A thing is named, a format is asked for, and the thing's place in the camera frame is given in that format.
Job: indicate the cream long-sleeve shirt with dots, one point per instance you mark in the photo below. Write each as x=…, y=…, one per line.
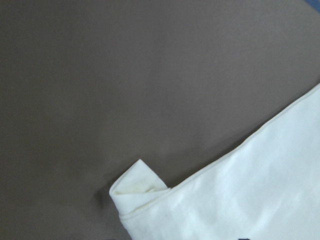
x=268, y=188

